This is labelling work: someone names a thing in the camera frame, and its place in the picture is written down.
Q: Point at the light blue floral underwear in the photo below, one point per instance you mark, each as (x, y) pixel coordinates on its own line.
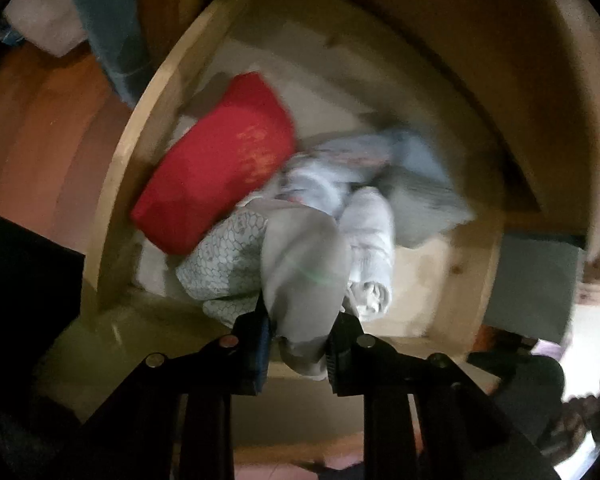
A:
(320, 185)

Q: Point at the grey-green chair seat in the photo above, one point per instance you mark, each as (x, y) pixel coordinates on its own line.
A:
(530, 285)

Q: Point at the blue checked cloth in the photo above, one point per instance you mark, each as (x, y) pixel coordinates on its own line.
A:
(115, 35)

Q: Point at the red underwear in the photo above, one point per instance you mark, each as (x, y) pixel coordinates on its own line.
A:
(215, 160)

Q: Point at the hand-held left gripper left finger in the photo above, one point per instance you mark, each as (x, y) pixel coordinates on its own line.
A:
(262, 345)

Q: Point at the white scale-patterned underwear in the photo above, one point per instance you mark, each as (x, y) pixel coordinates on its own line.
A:
(220, 265)

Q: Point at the grey underwear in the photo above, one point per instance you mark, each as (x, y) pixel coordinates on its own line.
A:
(300, 270)

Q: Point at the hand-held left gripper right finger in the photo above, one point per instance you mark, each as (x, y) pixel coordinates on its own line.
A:
(340, 355)

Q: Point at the wooden drawer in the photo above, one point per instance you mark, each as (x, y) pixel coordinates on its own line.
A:
(430, 270)

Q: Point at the grey folded garment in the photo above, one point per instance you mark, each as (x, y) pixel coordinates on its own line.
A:
(420, 200)

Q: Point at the floral pillow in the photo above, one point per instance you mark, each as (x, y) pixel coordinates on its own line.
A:
(45, 15)

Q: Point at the white rolled socks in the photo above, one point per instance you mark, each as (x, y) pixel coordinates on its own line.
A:
(370, 240)

